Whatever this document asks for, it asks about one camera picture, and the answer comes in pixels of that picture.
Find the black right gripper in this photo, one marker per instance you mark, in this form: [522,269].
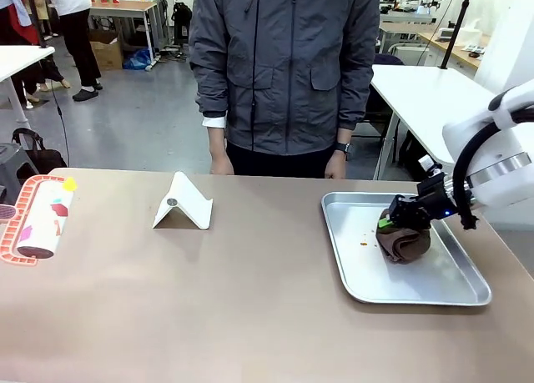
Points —
[434,199]

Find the brown cloth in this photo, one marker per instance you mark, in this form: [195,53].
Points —
[404,245]

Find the pink and white lint roller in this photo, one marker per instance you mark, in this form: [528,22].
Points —
[39,220]

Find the person's right forearm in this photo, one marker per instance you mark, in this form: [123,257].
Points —
[218,139]

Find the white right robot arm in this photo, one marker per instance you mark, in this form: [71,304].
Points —
[500,182]

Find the person's left forearm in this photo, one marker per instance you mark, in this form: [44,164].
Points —
[344,136]

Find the person's left hand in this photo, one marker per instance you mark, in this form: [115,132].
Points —
[335,168]

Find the person's right hand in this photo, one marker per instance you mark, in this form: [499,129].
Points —
[221,165]

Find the black bag under table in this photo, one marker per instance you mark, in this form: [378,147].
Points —
[413,157]

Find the silver metal tray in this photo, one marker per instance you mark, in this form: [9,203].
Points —
[375,283]

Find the black wristwatch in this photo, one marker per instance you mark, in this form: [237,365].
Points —
[344,148]

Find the large white table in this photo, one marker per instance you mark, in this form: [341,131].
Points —
[421,95]

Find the black office chair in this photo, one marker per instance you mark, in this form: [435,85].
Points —
[388,58]

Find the wooden lab counter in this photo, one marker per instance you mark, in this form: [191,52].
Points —
[452,49]

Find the person in grey jacket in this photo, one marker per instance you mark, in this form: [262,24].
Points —
[283,66]

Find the white box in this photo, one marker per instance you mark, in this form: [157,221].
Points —
[473,32]

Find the black tripod pole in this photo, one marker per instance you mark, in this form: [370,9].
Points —
[456,24]
[35,16]

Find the white lint roller stand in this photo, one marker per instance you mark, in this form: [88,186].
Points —
[187,203]

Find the black backpack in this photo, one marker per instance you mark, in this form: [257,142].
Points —
[182,22]

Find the blue plastic bag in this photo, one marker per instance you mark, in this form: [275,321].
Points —
[137,59]

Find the yellow paper scrap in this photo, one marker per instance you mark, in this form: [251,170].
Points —
[69,184]

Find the cardboard box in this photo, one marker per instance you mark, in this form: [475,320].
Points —
[105,49]

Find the dark red paper scrap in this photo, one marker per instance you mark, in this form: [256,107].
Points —
[60,210]

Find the wooden top table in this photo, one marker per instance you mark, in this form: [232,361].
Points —
[125,7]

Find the black handbag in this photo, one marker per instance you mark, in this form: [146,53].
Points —
[39,151]

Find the bystander in white shirt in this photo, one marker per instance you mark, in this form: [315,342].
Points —
[75,36]

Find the pink paper scrap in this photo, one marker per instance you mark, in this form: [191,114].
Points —
[27,233]

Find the grey stool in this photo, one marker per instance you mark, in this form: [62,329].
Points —
[9,170]

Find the white table with pole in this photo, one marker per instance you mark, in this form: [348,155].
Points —
[21,59]

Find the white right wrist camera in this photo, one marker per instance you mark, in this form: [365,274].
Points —
[426,164]

